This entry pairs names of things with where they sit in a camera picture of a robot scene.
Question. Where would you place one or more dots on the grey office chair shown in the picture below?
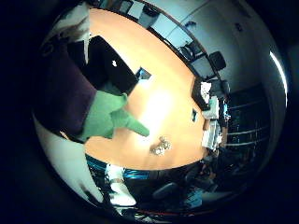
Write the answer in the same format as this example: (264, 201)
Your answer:
(165, 190)

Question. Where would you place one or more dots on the black phone on table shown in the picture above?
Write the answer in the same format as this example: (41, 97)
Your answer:
(143, 74)

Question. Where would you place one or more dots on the clear plastic storage box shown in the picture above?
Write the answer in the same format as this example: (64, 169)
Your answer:
(211, 134)

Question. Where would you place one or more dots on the white storage box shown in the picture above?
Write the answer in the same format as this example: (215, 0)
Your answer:
(213, 109)

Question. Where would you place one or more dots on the black office chair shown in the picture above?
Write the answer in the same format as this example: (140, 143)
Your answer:
(217, 60)
(223, 87)

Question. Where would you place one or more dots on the small metallic objects cluster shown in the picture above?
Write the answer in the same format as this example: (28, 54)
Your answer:
(160, 146)

